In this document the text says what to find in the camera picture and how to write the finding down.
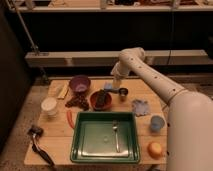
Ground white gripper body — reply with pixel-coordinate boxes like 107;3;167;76
111;62;128;89

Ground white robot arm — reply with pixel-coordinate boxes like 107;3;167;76
111;47;213;171

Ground dark brush in red bowl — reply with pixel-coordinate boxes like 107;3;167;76
95;90;107;108

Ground red bowl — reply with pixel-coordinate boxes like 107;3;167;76
90;90;112;111

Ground purple bowl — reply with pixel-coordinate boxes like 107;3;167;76
69;75;91;93

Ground blue crumpled cloth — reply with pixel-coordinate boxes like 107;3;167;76
132;99;150;117

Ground metal spoon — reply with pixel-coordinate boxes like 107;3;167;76
112;121;120;153

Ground white shelf beam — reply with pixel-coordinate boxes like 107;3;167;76
25;50;213;68

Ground blue plastic cup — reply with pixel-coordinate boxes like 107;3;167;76
150;115;165;132

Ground orange carrot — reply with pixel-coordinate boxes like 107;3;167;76
67;110;75;129

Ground green plastic tray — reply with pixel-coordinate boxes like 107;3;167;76
70;112;140;164

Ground white cup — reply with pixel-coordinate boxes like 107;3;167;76
41;97;57;116

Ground orange fruit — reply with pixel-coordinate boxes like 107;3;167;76
148;142;163;159

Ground metal stand pole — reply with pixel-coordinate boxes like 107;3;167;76
8;0;49;83

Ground black handled kitchen tool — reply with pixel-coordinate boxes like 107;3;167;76
27;124;56;167

